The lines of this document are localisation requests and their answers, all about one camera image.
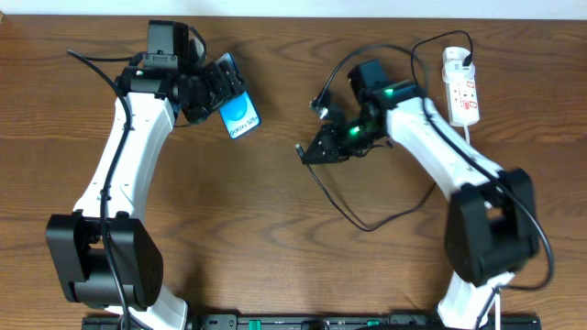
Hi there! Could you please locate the blue Galaxy smartphone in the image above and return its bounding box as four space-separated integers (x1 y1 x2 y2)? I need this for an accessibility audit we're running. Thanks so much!
215 52 261 139

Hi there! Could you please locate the black USB charging cable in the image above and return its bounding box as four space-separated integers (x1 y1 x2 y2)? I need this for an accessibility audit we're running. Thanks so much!
295 29 474 233

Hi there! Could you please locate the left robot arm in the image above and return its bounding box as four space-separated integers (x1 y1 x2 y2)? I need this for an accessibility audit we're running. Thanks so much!
45 53 260 329

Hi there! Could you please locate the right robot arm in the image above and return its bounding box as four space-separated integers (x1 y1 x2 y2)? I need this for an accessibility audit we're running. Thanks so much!
298 60 541 329

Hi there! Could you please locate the white charger adapter plug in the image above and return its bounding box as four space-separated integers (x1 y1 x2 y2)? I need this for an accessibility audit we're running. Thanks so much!
442 47 476 83

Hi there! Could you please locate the white power strip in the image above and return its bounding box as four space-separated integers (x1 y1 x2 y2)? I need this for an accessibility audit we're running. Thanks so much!
442 69 480 127

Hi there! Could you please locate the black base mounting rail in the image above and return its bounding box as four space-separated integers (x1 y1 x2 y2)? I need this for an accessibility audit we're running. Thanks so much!
81 313 542 330

